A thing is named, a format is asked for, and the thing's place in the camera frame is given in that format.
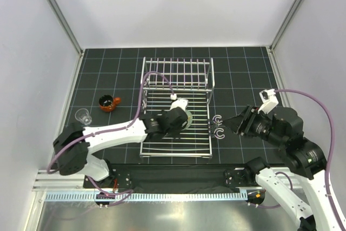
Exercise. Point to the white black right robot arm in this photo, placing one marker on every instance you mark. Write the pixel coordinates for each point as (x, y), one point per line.
(283, 128)

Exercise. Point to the small clear shot glass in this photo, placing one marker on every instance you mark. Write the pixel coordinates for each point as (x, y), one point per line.
(83, 116)

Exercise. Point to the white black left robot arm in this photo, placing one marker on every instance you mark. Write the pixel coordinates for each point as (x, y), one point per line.
(75, 147)

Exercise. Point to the mint green ceramic mug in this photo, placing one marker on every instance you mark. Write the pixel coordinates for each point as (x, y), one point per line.
(189, 120)

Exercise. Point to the perforated aluminium cable rail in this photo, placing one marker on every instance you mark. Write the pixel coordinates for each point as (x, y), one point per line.
(95, 196)

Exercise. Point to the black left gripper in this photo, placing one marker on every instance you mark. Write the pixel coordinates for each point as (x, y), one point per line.
(175, 134)

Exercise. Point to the black grid table mat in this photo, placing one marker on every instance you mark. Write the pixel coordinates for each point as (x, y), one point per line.
(240, 74)

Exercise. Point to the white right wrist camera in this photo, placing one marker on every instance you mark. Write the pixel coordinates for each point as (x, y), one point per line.
(269, 100)

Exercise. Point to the chrome wire dish rack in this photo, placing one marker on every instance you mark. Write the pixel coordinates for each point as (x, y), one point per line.
(177, 93)

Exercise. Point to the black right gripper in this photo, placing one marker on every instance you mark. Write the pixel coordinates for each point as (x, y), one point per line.
(243, 121)

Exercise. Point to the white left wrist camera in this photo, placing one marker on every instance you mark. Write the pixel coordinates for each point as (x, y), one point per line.
(181, 103)

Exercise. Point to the orange brown ceramic mug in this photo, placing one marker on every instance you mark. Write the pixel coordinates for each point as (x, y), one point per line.
(107, 103)

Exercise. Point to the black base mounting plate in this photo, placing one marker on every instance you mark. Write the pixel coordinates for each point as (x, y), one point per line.
(183, 178)

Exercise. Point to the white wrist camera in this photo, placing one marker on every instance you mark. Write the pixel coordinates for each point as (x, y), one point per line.
(181, 103)
(269, 100)

